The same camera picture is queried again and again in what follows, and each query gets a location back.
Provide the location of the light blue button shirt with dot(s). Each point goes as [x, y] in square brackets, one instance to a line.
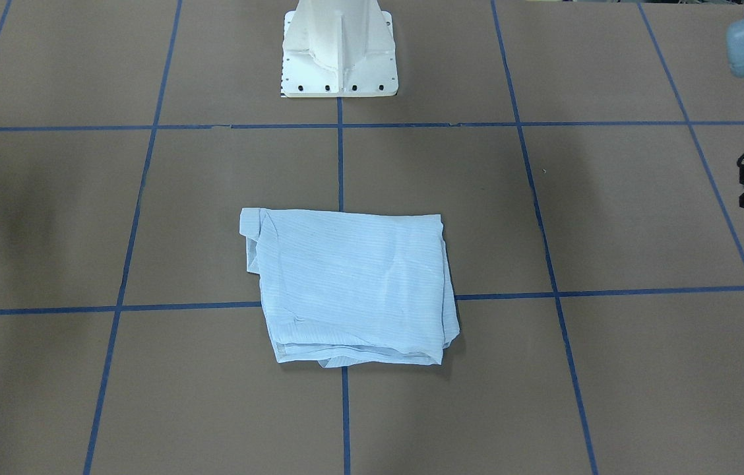
[342, 289]

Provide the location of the brown table mat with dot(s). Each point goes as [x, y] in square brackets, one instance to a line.
[581, 156]

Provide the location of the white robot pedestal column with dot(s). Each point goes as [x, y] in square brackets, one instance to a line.
[338, 49]

